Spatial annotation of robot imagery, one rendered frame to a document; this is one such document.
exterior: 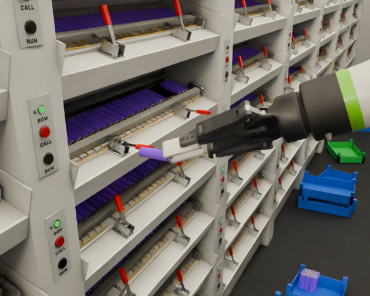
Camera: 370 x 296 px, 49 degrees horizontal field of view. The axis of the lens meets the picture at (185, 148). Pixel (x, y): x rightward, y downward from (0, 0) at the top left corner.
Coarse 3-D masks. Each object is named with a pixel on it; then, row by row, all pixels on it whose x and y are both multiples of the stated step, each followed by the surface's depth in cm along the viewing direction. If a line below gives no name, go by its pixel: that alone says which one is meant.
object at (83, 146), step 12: (180, 96) 108; (192, 96) 114; (156, 108) 98; (168, 108) 102; (132, 120) 90; (144, 120) 94; (108, 132) 83; (120, 132) 86; (72, 144) 75; (84, 144) 76; (96, 144) 80; (72, 156) 74
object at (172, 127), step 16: (128, 80) 107; (176, 80) 122; (192, 80) 119; (208, 80) 117; (80, 96) 92; (208, 96) 119; (192, 112) 108; (160, 128) 95; (176, 128) 98; (192, 128) 108; (160, 144) 94; (80, 160) 76; (96, 160) 77; (112, 160) 79; (128, 160) 82; (144, 160) 90; (80, 176) 72; (96, 176) 73; (112, 176) 79; (80, 192) 71; (96, 192) 76
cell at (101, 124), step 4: (84, 112) 88; (84, 116) 87; (88, 116) 87; (92, 116) 87; (92, 120) 86; (96, 120) 86; (96, 124) 86; (100, 124) 86; (104, 124) 86; (104, 128) 86
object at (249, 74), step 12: (240, 48) 170; (252, 48) 175; (264, 48) 159; (276, 48) 175; (240, 60) 137; (252, 60) 158; (264, 60) 161; (276, 60) 176; (240, 72) 146; (252, 72) 153; (264, 72) 157; (276, 72) 170; (240, 84) 138; (252, 84) 143; (240, 96) 137
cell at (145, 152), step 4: (140, 148) 73; (144, 148) 73; (148, 148) 72; (140, 152) 73; (144, 152) 72; (148, 152) 72; (152, 152) 71; (156, 152) 71; (160, 152) 71; (140, 156) 73; (144, 156) 73; (148, 156) 72; (152, 156) 71; (156, 156) 71; (160, 156) 70; (164, 160) 71; (168, 160) 70
